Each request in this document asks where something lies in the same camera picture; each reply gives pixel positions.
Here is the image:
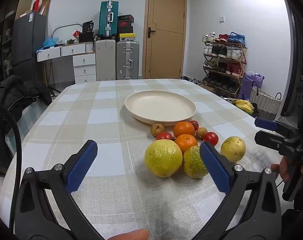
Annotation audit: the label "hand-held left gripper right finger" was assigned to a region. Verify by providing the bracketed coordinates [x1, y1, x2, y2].
[192, 141, 283, 240]

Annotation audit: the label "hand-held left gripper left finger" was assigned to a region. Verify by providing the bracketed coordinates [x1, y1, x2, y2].
[13, 140, 107, 240]

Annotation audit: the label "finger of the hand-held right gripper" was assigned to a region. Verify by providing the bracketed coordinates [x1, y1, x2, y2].
[255, 118, 296, 140]
[255, 130, 301, 156]

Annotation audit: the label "wrinkled yellow green fruit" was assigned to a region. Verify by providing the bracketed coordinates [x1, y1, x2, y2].
[183, 146, 209, 179]

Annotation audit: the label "yellow guava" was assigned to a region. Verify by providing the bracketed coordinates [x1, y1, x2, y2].
[221, 136, 246, 163]

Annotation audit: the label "small brown fruit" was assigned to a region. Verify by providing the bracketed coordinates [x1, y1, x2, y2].
[196, 127, 208, 140]
[150, 123, 164, 137]

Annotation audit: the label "orange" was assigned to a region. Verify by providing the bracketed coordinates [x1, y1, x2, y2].
[173, 121, 195, 138]
[175, 134, 198, 154]

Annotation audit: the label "large yellow citrus fruit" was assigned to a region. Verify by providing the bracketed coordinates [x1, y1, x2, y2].
[144, 139, 183, 178]

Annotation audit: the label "cream round plate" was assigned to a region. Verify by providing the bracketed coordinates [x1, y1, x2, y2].
[124, 91, 197, 126]

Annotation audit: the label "person's right hand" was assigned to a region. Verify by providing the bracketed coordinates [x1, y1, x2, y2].
[271, 156, 303, 182]

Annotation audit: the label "person's left hand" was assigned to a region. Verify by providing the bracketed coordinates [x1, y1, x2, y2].
[108, 229, 150, 240]

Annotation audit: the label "white woven basket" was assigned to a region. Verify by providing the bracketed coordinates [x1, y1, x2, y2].
[249, 86, 283, 121]

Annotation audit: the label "bunch of bananas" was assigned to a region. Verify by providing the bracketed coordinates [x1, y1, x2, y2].
[232, 99, 254, 114]

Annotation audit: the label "purple bag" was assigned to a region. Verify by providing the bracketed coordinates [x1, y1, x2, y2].
[238, 71, 265, 100]

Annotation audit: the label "wooden shoe rack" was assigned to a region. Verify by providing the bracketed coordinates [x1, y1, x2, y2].
[202, 40, 247, 99]

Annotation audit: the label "shoe rack with shoes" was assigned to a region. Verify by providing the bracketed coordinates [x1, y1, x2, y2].
[202, 32, 246, 93]

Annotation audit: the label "scattered sneakers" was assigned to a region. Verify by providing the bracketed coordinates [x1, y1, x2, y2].
[180, 76, 204, 85]

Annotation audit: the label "black jacket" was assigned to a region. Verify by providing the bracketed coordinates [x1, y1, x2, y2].
[0, 75, 53, 175]

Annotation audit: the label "white drawer cabinet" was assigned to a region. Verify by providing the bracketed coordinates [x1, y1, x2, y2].
[73, 53, 97, 83]

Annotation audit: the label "beige suitcase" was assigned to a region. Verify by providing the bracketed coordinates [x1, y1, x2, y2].
[95, 39, 116, 81]

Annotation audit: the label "silver suitcase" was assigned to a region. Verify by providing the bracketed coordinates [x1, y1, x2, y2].
[116, 40, 140, 80]

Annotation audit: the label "white desk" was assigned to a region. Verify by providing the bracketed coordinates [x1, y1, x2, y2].
[36, 42, 97, 90]

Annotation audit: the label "wooden door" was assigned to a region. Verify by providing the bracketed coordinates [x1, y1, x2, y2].
[143, 0, 187, 80]

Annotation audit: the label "blue plastic bag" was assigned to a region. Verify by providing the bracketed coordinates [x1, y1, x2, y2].
[40, 37, 59, 50]

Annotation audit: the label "dark grey refrigerator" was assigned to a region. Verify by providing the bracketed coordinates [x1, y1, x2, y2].
[11, 11, 48, 84]

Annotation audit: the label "black yellow shoe box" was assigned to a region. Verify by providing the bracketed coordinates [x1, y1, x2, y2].
[119, 32, 137, 42]

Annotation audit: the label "black printed bag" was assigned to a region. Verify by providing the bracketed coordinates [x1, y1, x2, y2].
[82, 20, 95, 33]

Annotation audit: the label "curved metal bar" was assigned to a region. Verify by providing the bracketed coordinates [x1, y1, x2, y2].
[52, 24, 82, 40]

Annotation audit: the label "dark shelving unit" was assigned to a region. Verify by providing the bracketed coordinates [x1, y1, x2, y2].
[0, 0, 19, 85]

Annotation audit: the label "teal suitcase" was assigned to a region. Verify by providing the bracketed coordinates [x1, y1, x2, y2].
[99, 1, 119, 38]

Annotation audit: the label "open brown cardboard box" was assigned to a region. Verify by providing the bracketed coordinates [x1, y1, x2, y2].
[39, 0, 51, 17]

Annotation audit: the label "black cable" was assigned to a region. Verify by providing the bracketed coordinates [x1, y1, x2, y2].
[0, 99, 22, 230]

